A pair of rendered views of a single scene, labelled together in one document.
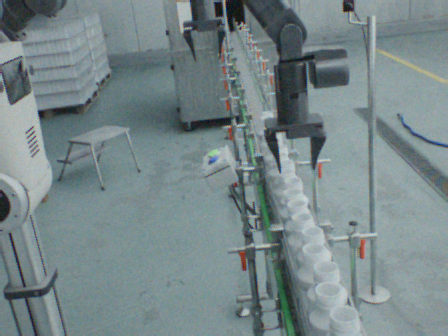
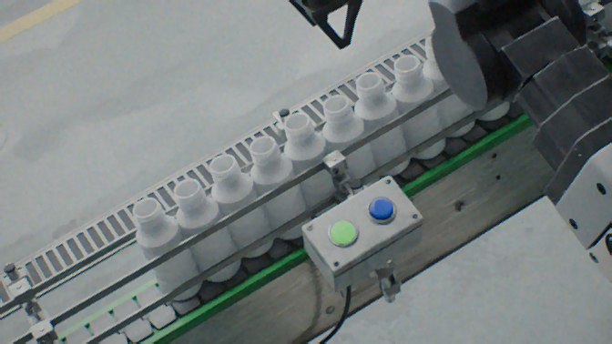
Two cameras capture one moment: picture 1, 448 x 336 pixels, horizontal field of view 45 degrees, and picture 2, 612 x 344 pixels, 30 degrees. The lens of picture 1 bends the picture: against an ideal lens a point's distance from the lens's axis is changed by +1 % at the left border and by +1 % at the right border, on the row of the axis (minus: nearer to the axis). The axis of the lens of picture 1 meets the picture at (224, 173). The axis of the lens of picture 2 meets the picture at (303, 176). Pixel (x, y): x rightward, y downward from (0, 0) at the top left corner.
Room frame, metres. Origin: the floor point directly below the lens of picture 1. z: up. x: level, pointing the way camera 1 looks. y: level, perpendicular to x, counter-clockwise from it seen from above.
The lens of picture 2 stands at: (1.81, 1.02, 2.17)
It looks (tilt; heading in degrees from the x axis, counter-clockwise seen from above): 42 degrees down; 252
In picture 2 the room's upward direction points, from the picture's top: 19 degrees counter-clockwise
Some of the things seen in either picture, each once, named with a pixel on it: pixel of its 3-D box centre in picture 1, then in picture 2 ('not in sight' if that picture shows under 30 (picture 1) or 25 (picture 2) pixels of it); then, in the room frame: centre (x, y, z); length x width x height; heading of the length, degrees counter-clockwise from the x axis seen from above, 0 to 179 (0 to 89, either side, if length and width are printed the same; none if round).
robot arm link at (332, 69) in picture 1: (312, 54); not in sight; (0.94, -0.18, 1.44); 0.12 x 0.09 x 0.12; 89
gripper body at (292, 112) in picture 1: (292, 110); not in sight; (0.94, -0.14, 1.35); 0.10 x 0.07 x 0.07; 89
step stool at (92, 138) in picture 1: (95, 154); not in sight; (4.53, 1.12, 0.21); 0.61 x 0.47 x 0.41; 52
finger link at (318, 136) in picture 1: (304, 146); not in sight; (0.93, -0.15, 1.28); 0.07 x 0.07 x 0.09; 89
